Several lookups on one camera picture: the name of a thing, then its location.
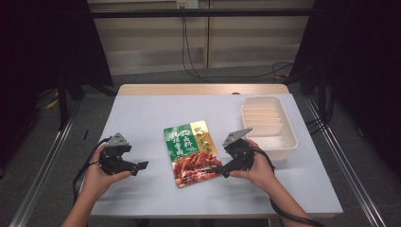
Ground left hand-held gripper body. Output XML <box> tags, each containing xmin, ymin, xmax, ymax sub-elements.
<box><xmin>98</xmin><ymin>131</ymin><xmax>133</xmax><ymax>176</ymax></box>

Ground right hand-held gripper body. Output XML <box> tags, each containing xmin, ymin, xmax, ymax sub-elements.
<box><xmin>221</xmin><ymin>127</ymin><xmax>255</xmax><ymax>173</ymax></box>

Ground green and gold snack packet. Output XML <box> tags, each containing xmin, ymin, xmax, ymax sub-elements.
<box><xmin>163</xmin><ymin>119</ymin><xmax>223</xmax><ymax>189</ymax></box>

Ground white plastic container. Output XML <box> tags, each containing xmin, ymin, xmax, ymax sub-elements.
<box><xmin>240</xmin><ymin>96</ymin><xmax>299</xmax><ymax>161</ymax></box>

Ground person's right hand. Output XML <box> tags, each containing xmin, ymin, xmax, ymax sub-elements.
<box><xmin>229</xmin><ymin>138</ymin><xmax>280</xmax><ymax>192</ymax></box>

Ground person's left hand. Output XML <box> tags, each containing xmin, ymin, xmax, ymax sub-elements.
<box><xmin>82</xmin><ymin>144</ymin><xmax>132</xmax><ymax>201</ymax></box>

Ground black stand leg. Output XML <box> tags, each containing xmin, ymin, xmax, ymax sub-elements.
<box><xmin>57</xmin><ymin>72</ymin><xmax>70</xmax><ymax>131</ymax></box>

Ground black curtain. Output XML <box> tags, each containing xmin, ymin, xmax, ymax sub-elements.
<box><xmin>0</xmin><ymin>0</ymin><xmax>114</xmax><ymax>178</ymax></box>
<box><xmin>289</xmin><ymin>0</ymin><xmax>401</xmax><ymax>178</ymax></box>

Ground black metal crossbar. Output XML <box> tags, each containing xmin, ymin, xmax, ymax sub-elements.
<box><xmin>90</xmin><ymin>9</ymin><xmax>315</xmax><ymax>19</ymax></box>

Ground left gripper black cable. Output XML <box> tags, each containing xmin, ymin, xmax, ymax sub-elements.
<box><xmin>72</xmin><ymin>137</ymin><xmax>112</xmax><ymax>207</ymax></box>

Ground aluminium floor rail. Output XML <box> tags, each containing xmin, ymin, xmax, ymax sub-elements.
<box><xmin>9</xmin><ymin>103</ymin><xmax>81</xmax><ymax>227</ymax></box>
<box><xmin>304</xmin><ymin>94</ymin><xmax>387</xmax><ymax>227</ymax></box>

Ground black hanging cable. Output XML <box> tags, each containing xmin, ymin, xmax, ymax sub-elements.
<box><xmin>181</xmin><ymin>16</ymin><xmax>295</xmax><ymax>83</ymax></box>

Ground white wall socket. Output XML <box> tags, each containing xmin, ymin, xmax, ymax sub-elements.
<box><xmin>176</xmin><ymin>0</ymin><xmax>200</xmax><ymax>9</ymax></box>

